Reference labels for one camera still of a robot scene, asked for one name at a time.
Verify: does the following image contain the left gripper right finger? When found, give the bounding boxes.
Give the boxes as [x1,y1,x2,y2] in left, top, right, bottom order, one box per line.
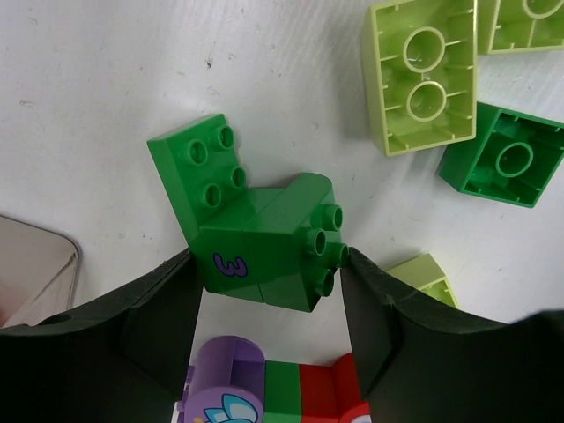
[341,249,563,422]

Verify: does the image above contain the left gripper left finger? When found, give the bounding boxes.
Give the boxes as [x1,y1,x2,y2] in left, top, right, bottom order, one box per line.
[1,250,203,422]

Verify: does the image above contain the green L-shaped lego block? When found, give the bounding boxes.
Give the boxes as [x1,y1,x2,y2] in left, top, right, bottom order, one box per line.
[147,114,349,312]

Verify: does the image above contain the lime green 2x4 brick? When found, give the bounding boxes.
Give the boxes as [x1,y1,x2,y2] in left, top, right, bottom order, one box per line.
[360,0,477,157]

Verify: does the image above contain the small lime green brick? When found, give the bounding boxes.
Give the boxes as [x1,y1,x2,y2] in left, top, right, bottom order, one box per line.
[387,254,459,308]

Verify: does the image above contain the purple red flower lego stack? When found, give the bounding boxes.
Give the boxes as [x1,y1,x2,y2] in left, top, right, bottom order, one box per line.
[176,336,371,423]

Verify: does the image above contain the clear compartment organizer tray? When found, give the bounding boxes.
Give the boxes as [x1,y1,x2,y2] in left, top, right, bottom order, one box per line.
[1,216,80,329]

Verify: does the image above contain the small dark green brick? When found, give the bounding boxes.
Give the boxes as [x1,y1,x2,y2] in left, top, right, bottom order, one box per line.
[438,102,563,208]

